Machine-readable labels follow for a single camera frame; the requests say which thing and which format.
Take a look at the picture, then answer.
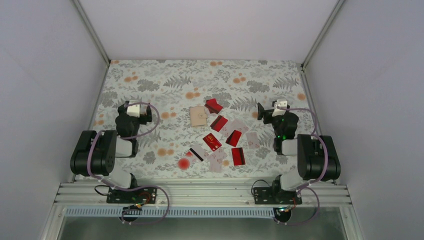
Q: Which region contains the red stripe card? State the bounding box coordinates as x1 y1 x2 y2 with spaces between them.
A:
204 98 223 114
231 147 246 166
210 115 229 132

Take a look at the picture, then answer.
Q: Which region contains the beige leather card holder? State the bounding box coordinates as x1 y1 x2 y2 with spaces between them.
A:
189 106 208 127

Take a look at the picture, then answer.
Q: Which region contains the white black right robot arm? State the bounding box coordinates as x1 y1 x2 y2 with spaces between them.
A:
257 101 341 204

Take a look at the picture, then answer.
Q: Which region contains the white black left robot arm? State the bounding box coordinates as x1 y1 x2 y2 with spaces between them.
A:
70 101 157 203

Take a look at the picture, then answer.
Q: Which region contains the white floral card right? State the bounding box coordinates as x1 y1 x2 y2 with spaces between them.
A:
246 132 261 149

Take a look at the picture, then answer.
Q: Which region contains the white floral card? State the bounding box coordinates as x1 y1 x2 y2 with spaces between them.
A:
206 148 228 173
246 132 261 149

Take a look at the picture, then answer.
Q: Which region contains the red VIP card upper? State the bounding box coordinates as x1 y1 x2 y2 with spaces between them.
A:
225 130 242 147

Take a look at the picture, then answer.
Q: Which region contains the red vip card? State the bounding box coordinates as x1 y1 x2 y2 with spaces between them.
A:
225 130 242 147
202 133 222 152

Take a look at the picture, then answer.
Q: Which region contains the white card red circle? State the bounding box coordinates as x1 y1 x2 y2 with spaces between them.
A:
177 151 195 171

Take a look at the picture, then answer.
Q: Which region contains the white card black stripe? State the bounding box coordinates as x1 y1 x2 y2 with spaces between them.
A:
189 144 209 162

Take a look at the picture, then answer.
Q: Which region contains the red VIP card centre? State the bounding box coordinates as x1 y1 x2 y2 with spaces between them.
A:
202 133 222 152

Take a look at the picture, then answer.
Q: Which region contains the white floral card lower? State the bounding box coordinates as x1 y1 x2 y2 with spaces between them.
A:
206 148 228 173

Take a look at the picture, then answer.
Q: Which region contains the floral patterned table mat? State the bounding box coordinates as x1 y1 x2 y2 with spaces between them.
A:
92 60 314 179

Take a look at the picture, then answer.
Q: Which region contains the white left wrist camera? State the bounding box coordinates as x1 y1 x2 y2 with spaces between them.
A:
126 100 141 118

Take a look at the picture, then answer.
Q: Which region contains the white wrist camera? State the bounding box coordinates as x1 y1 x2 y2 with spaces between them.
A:
272 99 288 117
126 100 141 118

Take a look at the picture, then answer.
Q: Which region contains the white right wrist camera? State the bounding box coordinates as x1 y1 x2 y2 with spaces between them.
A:
272 99 288 117

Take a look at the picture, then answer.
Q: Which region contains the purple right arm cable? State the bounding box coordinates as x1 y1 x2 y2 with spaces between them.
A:
273 106 329 227

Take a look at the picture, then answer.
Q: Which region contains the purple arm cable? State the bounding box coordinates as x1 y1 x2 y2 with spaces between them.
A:
273 106 329 227
86 102 171 226

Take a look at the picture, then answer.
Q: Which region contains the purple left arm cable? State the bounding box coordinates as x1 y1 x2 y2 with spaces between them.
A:
86 102 171 226

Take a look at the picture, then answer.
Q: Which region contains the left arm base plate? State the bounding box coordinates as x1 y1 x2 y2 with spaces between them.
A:
106 187 158 205

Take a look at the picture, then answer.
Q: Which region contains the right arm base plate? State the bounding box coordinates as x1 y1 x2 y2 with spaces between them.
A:
252 187 303 205

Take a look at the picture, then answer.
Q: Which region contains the aluminium rail frame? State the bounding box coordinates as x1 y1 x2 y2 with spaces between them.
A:
54 179 352 207

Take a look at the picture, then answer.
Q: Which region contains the grey slotted cable duct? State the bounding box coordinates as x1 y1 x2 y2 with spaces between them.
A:
64 206 274 219

